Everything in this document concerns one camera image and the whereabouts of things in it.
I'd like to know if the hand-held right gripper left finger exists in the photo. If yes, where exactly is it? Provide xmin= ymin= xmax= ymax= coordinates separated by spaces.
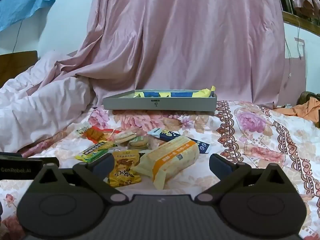
xmin=31 ymin=152 xmax=129 ymax=204

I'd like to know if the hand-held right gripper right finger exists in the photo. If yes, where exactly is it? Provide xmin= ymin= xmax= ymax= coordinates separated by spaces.
xmin=195 ymin=153 xmax=293 ymax=204

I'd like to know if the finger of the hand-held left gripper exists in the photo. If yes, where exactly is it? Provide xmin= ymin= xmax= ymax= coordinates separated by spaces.
xmin=42 ymin=157 xmax=60 ymax=170

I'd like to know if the green yellow snack bar packet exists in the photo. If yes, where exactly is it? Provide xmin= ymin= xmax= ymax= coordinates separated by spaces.
xmin=75 ymin=141 xmax=117 ymax=163

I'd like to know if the orange dried tofu packet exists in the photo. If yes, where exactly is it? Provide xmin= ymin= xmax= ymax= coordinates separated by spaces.
xmin=76 ymin=127 xmax=114 ymax=142

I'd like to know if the clear rice cracker packet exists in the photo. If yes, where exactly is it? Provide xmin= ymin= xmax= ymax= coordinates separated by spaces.
xmin=114 ymin=127 xmax=141 ymax=145

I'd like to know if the clear round cracker pack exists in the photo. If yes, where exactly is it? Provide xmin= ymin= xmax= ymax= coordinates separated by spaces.
xmin=127 ymin=135 xmax=151 ymax=151

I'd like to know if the large cream orange cracker packet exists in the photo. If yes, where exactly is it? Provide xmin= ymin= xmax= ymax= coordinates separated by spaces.
xmin=138 ymin=135 xmax=200 ymax=190

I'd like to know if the dark blue stick packet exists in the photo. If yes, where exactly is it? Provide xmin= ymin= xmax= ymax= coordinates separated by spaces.
xmin=147 ymin=128 xmax=211 ymax=155

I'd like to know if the grey shallow cardboard box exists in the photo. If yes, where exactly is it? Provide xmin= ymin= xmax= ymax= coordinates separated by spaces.
xmin=103 ymin=89 xmax=217 ymax=112

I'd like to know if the floral bed sheet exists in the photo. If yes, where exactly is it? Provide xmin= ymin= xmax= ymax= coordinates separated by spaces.
xmin=0 ymin=99 xmax=320 ymax=240

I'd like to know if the pale pink quilt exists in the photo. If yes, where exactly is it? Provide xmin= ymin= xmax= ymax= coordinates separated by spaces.
xmin=0 ymin=51 xmax=98 ymax=153

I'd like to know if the yellow and blue wrapper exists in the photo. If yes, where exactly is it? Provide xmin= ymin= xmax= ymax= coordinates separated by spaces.
xmin=133 ymin=86 xmax=216 ymax=99

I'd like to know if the brown wooden headboard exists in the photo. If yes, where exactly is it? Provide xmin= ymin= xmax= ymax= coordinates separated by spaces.
xmin=0 ymin=50 xmax=38 ymax=88

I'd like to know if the orange cloth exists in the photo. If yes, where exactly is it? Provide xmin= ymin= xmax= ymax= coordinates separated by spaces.
xmin=272 ymin=97 xmax=320 ymax=128

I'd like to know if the mauve hanging cloth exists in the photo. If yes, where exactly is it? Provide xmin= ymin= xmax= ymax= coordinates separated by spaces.
xmin=279 ymin=38 xmax=307 ymax=105

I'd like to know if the blue hanging cloth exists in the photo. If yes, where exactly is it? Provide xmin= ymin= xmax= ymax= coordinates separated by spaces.
xmin=0 ymin=0 xmax=56 ymax=32

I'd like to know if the thin dark cable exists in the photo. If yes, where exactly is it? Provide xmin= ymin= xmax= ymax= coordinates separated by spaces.
xmin=12 ymin=21 xmax=21 ymax=53

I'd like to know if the wooden window frame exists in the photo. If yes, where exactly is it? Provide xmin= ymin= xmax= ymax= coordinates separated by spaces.
xmin=274 ymin=0 xmax=320 ymax=36

